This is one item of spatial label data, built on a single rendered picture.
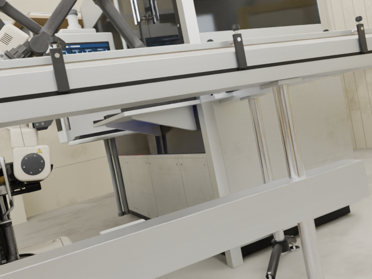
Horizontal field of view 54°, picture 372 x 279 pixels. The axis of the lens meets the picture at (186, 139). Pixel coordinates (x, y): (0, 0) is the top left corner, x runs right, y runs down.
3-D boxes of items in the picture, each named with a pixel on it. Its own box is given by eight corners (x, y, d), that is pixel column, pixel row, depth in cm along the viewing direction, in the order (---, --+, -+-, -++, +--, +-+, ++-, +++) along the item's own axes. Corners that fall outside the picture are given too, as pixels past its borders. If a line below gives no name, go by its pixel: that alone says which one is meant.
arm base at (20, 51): (5, 58, 164) (4, 51, 153) (18, 46, 166) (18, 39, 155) (20, 72, 166) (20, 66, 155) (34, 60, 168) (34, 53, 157)
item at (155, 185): (206, 189, 418) (191, 113, 414) (364, 213, 232) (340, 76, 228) (121, 214, 374) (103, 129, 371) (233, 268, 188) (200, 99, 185)
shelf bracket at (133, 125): (160, 135, 242) (156, 115, 242) (161, 135, 239) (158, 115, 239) (109, 145, 227) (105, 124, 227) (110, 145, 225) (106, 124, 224)
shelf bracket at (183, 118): (194, 130, 197) (190, 106, 197) (197, 129, 195) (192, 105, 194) (134, 142, 182) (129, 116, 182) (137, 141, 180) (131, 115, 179)
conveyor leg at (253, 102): (282, 247, 184) (254, 96, 181) (295, 251, 176) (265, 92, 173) (268, 253, 180) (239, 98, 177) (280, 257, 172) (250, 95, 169)
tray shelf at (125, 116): (162, 115, 253) (161, 112, 253) (213, 101, 190) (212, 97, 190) (92, 127, 232) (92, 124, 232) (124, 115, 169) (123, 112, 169)
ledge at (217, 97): (225, 98, 191) (224, 94, 191) (239, 94, 179) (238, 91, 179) (201, 102, 185) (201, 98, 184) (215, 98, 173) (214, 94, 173)
